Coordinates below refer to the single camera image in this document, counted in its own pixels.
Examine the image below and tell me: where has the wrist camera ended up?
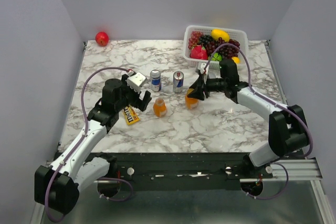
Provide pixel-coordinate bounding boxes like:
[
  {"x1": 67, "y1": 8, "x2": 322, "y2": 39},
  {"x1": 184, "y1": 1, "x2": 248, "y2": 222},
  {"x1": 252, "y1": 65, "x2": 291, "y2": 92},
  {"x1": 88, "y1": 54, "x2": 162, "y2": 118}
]
[
  {"x1": 126, "y1": 72, "x2": 147, "y2": 94},
  {"x1": 197, "y1": 62, "x2": 209, "y2": 75}
]

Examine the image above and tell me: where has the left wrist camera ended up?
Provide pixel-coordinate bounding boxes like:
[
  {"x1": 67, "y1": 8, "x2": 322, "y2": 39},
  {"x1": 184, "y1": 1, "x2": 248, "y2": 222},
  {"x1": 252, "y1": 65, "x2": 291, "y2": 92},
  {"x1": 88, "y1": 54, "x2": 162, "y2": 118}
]
[{"x1": 126, "y1": 72, "x2": 147, "y2": 94}]

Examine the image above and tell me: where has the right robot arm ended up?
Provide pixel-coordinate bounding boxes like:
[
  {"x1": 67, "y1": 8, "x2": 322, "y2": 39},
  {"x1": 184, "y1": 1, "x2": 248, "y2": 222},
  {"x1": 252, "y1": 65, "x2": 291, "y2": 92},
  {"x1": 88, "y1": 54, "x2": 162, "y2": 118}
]
[{"x1": 188, "y1": 59, "x2": 309, "y2": 178}]

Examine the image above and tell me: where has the purple cable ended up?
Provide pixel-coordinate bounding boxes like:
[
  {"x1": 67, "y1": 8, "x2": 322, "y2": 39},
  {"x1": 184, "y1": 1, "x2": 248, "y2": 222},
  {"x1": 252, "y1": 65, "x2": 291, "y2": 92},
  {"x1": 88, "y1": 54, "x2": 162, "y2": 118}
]
[
  {"x1": 201, "y1": 42, "x2": 314, "y2": 200},
  {"x1": 44, "y1": 67, "x2": 135, "y2": 222}
]

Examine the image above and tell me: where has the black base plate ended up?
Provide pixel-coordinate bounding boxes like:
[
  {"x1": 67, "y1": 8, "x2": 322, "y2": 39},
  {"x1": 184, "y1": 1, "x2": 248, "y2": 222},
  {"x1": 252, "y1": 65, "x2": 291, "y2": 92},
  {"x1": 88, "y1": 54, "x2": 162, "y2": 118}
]
[{"x1": 54, "y1": 152, "x2": 305, "y2": 192}]

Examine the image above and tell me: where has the aluminium rail frame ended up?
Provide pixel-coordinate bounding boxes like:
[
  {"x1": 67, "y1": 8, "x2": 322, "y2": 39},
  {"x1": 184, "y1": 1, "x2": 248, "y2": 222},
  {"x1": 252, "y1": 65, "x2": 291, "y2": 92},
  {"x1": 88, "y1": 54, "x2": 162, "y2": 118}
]
[{"x1": 31, "y1": 156, "x2": 322, "y2": 223}]

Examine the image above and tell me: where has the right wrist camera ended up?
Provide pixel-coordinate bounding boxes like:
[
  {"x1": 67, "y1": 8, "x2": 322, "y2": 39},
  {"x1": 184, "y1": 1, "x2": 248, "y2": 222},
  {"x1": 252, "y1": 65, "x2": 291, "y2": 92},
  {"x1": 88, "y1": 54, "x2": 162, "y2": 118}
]
[{"x1": 197, "y1": 62, "x2": 209, "y2": 75}]

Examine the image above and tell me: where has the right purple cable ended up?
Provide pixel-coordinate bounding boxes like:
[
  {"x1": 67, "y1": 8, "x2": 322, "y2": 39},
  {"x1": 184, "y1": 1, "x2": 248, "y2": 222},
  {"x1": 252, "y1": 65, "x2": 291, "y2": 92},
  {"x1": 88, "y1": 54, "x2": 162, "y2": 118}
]
[{"x1": 201, "y1": 42, "x2": 314, "y2": 200}]

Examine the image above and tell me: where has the light red grape bunch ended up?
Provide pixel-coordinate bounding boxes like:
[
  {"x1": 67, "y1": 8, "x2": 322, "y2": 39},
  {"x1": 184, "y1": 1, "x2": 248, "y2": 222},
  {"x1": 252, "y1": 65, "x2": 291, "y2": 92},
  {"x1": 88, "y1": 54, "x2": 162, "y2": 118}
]
[{"x1": 188, "y1": 31, "x2": 203, "y2": 50}]

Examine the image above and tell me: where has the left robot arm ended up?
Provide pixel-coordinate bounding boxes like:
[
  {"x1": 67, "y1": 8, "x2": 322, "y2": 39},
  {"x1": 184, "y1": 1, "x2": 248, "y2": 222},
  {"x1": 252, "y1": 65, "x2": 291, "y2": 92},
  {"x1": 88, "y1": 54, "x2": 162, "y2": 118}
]
[{"x1": 34, "y1": 72, "x2": 151, "y2": 215}]

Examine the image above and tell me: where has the orange juice bottle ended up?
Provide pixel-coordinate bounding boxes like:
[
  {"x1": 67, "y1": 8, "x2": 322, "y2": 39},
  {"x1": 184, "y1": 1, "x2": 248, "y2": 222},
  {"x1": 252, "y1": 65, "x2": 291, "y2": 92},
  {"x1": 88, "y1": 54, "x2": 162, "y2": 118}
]
[
  {"x1": 185, "y1": 95, "x2": 198, "y2": 110},
  {"x1": 153, "y1": 98, "x2": 167, "y2": 118}
]

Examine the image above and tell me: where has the red apple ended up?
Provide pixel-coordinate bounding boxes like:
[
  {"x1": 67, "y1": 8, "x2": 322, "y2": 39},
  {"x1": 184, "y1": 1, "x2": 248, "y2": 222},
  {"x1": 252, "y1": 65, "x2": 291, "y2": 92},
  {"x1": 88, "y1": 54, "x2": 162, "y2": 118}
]
[{"x1": 95, "y1": 31, "x2": 109, "y2": 47}]

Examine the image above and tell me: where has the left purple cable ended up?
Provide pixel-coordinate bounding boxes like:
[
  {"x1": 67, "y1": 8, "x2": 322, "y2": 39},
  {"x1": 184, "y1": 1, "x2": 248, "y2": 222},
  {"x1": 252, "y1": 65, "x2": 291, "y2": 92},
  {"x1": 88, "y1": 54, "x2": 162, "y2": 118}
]
[{"x1": 44, "y1": 67, "x2": 135, "y2": 222}]

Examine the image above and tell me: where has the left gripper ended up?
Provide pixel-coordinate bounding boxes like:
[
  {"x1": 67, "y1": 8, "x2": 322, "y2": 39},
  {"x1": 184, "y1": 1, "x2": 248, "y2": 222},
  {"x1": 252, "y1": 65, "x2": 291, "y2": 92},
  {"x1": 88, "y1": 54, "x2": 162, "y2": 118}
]
[{"x1": 115, "y1": 74, "x2": 152, "y2": 112}]

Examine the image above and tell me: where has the blue energy can left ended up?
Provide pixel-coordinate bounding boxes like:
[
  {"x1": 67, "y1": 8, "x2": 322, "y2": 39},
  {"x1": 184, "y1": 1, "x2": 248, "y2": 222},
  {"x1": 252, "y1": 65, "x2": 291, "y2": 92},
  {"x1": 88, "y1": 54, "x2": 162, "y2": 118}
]
[{"x1": 150, "y1": 69, "x2": 162, "y2": 92}]

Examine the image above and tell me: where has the dark red grape bunch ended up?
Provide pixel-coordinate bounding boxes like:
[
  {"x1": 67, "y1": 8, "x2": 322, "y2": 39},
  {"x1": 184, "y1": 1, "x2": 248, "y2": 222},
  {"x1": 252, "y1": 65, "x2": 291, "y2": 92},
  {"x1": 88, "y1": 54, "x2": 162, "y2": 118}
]
[{"x1": 205, "y1": 38, "x2": 240, "y2": 59}]

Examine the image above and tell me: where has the gold bottle cap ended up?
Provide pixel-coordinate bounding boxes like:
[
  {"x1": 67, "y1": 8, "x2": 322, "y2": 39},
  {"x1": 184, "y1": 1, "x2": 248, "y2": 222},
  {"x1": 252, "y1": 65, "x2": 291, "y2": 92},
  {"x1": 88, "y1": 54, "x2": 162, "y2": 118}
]
[{"x1": 186, "y1": 88, "x2": 194, "y2": 95}]

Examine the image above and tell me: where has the yellow candy packet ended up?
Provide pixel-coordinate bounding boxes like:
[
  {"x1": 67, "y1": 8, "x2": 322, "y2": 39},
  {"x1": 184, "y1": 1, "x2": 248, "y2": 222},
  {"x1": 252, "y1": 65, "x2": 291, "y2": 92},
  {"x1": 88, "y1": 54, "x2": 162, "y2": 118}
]
[{"x1": 123, "y1": 105, "x2": 140, "y2": 125}]

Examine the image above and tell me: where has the blue silver energy can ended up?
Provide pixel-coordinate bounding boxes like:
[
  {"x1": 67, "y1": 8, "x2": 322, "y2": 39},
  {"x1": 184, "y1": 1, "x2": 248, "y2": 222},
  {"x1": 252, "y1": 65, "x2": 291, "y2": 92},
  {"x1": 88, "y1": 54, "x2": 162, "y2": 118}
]
[{"x1": 173, "y1": 71, "x2": 184, "y2": 93}]

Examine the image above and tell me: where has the black grape bunch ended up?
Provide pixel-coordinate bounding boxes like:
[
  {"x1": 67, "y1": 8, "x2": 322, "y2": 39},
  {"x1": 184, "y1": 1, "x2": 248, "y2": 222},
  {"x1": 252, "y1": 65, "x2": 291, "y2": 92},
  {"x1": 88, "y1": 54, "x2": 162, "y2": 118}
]
[{"x1": 197, "y1": 35, "x2": 214, "y2": 47}]

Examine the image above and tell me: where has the white plastic fruit basket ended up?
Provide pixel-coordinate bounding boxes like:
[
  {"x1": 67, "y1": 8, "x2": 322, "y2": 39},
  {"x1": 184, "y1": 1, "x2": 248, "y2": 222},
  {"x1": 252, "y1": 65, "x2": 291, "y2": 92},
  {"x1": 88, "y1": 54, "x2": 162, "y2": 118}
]
[{"x1": 182, "y1": 25, "x2": 249, "y2": 67}]

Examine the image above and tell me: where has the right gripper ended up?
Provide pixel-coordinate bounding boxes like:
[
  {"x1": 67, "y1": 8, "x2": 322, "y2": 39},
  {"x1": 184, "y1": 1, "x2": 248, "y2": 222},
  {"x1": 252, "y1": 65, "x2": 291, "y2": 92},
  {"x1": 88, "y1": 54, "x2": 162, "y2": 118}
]
[{"x1": 187, "y1": 73, "x2": 227, "y2": 101}]

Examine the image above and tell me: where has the red dragon fruit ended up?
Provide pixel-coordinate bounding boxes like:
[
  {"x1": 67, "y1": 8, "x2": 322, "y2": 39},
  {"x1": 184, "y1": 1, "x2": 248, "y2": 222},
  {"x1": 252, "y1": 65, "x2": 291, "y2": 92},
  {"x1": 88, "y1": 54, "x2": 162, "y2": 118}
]
[{"x1": 190, "y1": 45, "x2": 208, "y2": 60}]

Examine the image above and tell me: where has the green round fruit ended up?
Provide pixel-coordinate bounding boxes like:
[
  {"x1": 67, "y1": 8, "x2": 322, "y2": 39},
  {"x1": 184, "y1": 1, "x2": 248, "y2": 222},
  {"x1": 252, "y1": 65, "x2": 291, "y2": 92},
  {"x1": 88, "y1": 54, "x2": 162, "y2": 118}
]
[{"x1": 208, "y1": 52, "x2": 222, "y2": 62}]

